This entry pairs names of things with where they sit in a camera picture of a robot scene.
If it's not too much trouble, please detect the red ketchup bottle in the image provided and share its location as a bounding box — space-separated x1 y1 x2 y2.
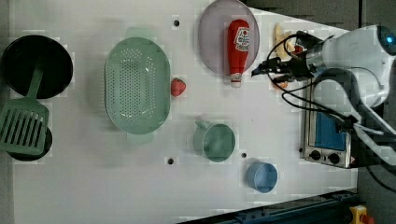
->
227 19 250 88

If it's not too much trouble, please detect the toaster oven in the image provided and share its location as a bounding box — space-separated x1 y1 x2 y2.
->
299 77 379 170

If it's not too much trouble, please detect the blue metal frame rail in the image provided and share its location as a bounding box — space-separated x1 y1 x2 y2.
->
178 190 360 224

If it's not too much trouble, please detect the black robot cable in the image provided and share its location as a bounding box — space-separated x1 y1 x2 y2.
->
265 30 396 194

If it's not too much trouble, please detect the green perforated colander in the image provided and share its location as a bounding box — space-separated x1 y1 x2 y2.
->
104 27 171 145

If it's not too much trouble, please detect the black round pan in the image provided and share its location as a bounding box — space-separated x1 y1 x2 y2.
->
0 35 74 100

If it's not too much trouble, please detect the blue cup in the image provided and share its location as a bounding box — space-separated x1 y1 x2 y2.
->
247 162 277 193

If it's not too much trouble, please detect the pink toy strawberry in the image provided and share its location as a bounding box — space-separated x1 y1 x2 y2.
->
171 78 187 97

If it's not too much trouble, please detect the grey oval plate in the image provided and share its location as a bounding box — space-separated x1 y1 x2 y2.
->
198 0 260 76

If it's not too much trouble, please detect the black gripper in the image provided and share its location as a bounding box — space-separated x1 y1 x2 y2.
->
251 57 313 83

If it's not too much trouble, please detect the orange slice toy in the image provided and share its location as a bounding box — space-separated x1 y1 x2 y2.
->
273 82 289 90

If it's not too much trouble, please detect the red toy strawberry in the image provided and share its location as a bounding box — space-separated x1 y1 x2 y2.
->
293 46 304 54

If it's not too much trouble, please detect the yellow red emergency button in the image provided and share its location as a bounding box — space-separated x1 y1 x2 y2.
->
349 205 375 224

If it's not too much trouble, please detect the green cup with handle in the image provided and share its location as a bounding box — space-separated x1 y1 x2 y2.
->
193 119 235 162

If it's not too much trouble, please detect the peeled toy banana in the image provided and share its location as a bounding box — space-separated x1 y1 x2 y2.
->
275 23 295 60

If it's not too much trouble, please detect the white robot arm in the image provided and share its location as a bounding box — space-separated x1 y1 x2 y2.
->
251 25 395 168

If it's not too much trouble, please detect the green slotted spatula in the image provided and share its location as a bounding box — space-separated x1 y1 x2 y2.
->
0 67 50 156

